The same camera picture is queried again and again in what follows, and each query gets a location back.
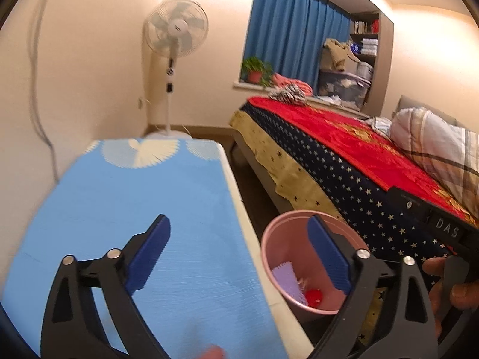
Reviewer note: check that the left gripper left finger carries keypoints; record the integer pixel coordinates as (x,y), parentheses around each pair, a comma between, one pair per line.
(72,327)

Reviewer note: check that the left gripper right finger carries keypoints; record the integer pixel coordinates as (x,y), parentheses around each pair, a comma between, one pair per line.
(386,312)

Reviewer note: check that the red package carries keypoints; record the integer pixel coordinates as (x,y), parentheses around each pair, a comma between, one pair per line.
(313,297)

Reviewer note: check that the purple foam net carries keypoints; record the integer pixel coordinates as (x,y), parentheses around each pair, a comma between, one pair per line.
(285,276)

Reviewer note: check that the pink plastic trash bin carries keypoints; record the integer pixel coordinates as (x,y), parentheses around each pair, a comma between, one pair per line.
(286,239)

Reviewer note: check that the person's right hand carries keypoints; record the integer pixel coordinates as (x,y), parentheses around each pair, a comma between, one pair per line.
(462,296)

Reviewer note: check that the person's left hand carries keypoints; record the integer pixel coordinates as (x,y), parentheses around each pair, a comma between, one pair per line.
(213,352)

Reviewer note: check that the starry navy bed blanket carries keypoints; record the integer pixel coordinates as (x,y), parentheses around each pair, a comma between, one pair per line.
(387,232)

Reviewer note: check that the plaid pillow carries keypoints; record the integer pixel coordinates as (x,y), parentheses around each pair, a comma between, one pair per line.
(448,153)

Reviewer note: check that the red bed blanket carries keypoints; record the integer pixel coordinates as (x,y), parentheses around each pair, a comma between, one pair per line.
(319,139)

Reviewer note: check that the clear plastic storage box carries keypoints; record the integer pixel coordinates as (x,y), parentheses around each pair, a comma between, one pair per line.
(351,89)

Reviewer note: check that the wooden bookshelf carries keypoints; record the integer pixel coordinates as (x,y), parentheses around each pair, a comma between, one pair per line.
(373,33)

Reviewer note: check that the zebra striped cloth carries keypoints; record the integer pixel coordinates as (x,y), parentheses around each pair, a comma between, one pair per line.
(290,94)

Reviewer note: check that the beige jacket on box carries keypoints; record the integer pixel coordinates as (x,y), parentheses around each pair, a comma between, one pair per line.
(338,57)

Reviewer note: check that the pink cloth on sill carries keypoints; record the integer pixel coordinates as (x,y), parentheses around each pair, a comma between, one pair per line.
(282,81)

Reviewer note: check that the potted green plant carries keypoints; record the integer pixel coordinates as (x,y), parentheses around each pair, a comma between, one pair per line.
(255,71)

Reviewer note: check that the blue window curtain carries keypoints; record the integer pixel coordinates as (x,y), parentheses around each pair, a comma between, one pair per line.
(289,35)

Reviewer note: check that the white standing fan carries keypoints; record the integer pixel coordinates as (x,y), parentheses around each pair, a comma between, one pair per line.
(174,29)

